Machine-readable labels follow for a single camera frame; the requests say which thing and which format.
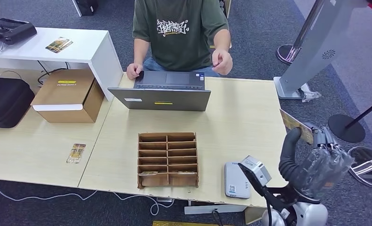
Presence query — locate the person's right hand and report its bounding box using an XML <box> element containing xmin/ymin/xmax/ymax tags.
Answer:
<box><xmin>126</xmin><ymin>63</ymin><xmax>144</xmax><ymax>81</ymax></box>

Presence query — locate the person's left hand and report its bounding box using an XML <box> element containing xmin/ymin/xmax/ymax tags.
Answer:
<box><xmin>211</xmin><ymin>48</ymin><xmax>233</xmax><ymax>76</ymax></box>

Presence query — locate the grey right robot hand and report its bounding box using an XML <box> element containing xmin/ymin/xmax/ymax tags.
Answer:
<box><xmin>278</xmin><ymin>122</ymin><xmax>355</xmax><ymax>200</ymax></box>

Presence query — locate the gold ID card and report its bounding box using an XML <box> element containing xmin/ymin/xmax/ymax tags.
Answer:
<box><xmin>279</xmin><ymin>108</ymin><xmax>315</xmax><ymax>145</ymax></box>

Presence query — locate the person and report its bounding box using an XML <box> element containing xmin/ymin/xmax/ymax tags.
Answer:
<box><xmin>126</xmin><ymin>0</ymin><xmax>233</xmax><ymax>80</ymax></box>

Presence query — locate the white card reader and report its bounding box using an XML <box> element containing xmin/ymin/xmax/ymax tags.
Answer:
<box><xmin>224</xmin><ymin>161</ymin><xmax>252</xmax><ymax>200</ymax></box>

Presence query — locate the brown wooden card rack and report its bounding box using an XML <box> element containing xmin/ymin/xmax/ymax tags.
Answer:
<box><xmin>137</xmin><ymin>132</ymin><xmax>199</xmax><ymax>190</ymax></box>

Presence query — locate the grey laptop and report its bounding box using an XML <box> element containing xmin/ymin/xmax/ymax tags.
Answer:
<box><xmin>107</xmin><ymin>70</ymin><xmax>212</xmax><ymax>112</ymax></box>

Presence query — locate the chrome stanchion base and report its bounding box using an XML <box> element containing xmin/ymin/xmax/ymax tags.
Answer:
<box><xmin>348</xmin><ymin>145</ymin><xmax>372</xmax><ymax>189</ymax></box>

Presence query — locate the white shelf table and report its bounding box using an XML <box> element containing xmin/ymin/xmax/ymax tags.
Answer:
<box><xmin>0</xmin><ymin>26</ymin><xmax>124</xmax><ymax>102</ymax></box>

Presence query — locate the brown cardboard box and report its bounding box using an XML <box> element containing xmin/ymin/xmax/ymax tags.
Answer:
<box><xmin>30</xmin><ymin>69</ymin><xmax>105</xmax><ymax>124</ymax></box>

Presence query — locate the clear plastic wrap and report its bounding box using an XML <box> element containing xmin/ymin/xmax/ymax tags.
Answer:
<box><xmin>298</xmin><ymin>82</ymin><xmax>323</xmax><ymax>103</ymax></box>

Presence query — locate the stack of gold cards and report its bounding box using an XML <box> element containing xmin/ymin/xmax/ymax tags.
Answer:
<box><xmin>45</xmin><ymin>37</ymin><xmax>73</xmax><ymax>54</ymax></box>

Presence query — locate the black box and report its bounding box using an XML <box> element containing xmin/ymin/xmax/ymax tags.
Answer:
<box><xmin>72</xmin><ymin>0</ymin><xmax>99</xmax><ymax>17</ymax></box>

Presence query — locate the grey kiosk stand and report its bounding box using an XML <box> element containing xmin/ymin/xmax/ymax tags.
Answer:
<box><xmin>273</xmin><ymin>0</ymin><xmax>369</xmax><ymax>100</ymax></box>

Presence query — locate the black controller device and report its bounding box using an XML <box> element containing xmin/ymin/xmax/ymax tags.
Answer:
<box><xmin>0</xmin><ymin>18</ymin><xmax>38</xmax><ymax>45</ymax></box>

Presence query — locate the black carrying case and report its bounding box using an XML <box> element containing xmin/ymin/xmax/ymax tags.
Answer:
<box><xmin>0</xmin><ymin>77</ymin><xmax>35</xmax><ymax>129</ymax></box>

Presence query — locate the gold floor strip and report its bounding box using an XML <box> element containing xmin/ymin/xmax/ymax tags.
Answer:
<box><xmin>152</xmin><ymin>220</ymin><xmax>233</xmax><ymax>226</ymax></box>

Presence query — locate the black stanchion post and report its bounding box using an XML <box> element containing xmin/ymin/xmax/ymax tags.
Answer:
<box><xmin>327</xmin><ymin>96</ymin><xmax>372</xmax><ymax>144</ymax></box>

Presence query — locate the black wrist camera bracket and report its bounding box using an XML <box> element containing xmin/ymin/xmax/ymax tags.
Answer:
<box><xmin>238</xmin><ymin>163</ymin><xmax>299</xmax><ymax>226</ymax></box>

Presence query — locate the chrome stanchion post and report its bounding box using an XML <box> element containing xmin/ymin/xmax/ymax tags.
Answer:
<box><xmin>276</xmin><ymin>0</ymin><xmax>326</xmax><ymax>65</ymax></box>

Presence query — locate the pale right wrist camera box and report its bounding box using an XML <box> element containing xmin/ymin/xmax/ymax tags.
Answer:
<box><xmin>238</xmin><ymin>155</ymin><xmax>272</xmax><ymax>187</ymax></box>

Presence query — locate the black cable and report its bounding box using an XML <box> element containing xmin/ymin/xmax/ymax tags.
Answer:
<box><xmin>37</xmin><ymin>61</ymin><xmax>70</xmax><ymax>86</ymax></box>

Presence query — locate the white bracket under table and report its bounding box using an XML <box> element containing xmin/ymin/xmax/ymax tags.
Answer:
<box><xmin>184</xmin><ymin>204</ymin><xmax>248</xmax><ymax>216</ymax></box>

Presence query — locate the white floor cable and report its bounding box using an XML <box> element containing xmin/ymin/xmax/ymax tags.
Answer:
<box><xmin>0</xmin><ymin>184</ymin><xmax>175</xmax><ymax>216</ymax></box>

